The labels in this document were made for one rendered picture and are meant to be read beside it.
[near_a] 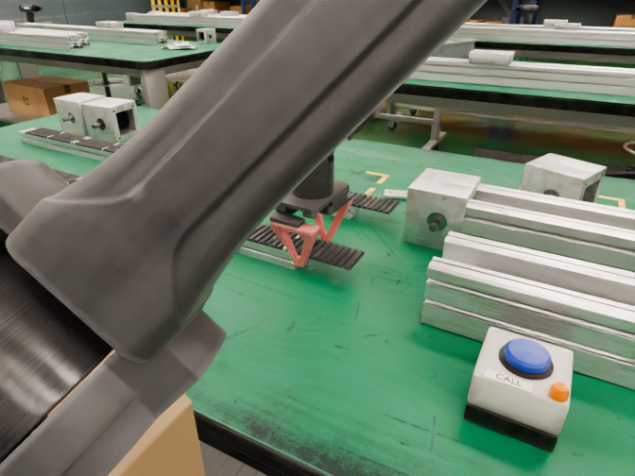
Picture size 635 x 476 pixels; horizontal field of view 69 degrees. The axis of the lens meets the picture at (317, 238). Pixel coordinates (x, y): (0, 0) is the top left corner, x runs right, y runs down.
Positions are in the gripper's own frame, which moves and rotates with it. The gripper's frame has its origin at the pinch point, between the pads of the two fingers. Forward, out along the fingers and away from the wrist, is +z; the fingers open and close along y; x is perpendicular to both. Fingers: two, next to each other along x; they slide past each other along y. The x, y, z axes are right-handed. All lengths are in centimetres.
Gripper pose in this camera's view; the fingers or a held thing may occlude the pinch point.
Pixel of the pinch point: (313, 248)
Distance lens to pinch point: 67.4
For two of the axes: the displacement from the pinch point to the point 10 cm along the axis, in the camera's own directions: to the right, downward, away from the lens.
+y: 4.9, -4.3, 7.6
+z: 0.0, 8.7, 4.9
